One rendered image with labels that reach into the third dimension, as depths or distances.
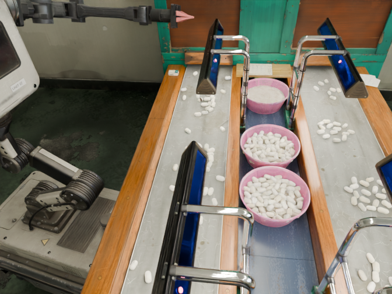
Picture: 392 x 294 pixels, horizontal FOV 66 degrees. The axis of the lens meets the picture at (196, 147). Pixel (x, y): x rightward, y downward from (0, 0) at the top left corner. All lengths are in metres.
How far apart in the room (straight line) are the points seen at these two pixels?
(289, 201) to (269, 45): 1.06
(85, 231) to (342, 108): 1.42
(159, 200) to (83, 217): 0.51
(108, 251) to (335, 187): 0.89
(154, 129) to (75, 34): 1.93
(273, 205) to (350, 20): 1.21
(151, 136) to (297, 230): 0.77
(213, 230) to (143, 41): 2.21
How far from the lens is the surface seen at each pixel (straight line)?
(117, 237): 1.13
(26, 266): 1.75
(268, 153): 1.40
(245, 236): 0.78
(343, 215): 1.25
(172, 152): 1.39
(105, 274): 1.08
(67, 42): 3.34
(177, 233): 0.69
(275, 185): 1.27
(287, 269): 1.15
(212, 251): 1.08
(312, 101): 1.77
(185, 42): 1.99
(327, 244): 1.13
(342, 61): 1.41
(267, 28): 1.93
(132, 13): 1.58
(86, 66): 3.38
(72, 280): 1.58
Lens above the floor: 1.69
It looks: 43 degrees down
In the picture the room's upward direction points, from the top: 4 degrees counter-clockwise
